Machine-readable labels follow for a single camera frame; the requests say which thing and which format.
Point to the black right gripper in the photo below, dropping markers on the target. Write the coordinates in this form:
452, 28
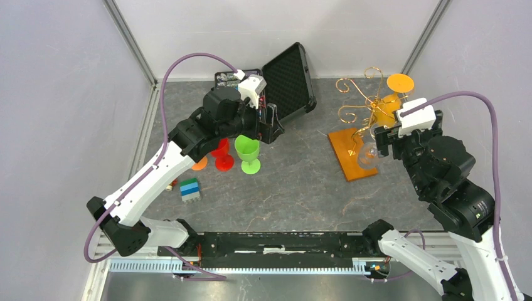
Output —
384, 135

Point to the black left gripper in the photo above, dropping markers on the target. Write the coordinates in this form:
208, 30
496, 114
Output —
268, 132

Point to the clear wine glass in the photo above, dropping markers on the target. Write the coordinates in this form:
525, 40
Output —
368, 157

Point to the green wine glass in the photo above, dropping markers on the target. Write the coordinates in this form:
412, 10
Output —
248, 150

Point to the red wine glass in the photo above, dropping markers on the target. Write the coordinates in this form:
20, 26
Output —
223, 160

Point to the orange wine glass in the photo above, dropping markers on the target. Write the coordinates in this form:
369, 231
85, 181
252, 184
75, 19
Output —
200, 165

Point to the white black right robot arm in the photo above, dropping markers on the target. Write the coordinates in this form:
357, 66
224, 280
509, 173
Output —
438, 167

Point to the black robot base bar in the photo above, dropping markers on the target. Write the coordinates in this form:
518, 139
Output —
330, 249

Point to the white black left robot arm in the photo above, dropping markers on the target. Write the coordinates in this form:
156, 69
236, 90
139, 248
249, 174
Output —
225, 113

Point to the yellow wine glass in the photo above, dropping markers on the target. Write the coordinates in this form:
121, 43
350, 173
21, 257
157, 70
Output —
402, 87

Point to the wooden rack base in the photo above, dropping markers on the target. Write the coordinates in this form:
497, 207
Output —
346, 147

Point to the black poker chip case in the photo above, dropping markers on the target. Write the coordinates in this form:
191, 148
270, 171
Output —
288, 82

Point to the blue green toy block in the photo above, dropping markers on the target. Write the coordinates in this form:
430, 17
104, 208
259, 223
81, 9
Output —
190, 190

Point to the small toy car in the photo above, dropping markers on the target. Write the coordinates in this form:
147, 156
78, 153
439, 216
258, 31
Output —
170, 186

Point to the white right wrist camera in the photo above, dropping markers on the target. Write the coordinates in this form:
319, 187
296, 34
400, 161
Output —
422, 119

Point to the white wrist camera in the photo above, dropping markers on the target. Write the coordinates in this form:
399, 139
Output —
422, 119
251, 88

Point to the gold wire glass rack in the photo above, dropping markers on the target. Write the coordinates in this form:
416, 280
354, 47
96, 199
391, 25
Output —
344, 85

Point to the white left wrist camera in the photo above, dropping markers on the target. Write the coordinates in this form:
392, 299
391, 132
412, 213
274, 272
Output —
251, 88

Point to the slotted aluminium rail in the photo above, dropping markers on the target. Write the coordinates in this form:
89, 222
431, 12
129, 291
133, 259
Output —
174, 265

